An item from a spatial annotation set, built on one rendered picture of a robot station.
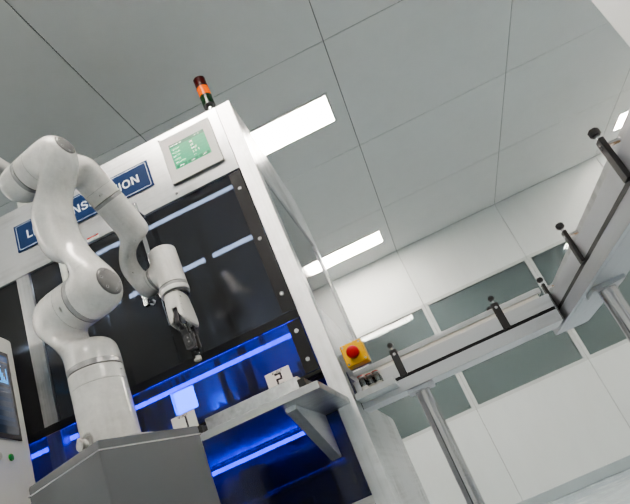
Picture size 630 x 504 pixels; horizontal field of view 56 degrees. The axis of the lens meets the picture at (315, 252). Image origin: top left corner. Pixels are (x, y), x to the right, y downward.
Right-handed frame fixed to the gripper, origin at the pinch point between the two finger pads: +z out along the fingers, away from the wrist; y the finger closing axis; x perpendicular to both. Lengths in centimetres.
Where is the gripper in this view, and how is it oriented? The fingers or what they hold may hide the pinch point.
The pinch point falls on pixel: (192, 342)
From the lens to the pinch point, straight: 169.0
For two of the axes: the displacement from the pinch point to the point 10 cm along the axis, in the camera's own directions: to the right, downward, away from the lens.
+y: -2.6, -3.7, -8.9
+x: 8.8, -4.6, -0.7
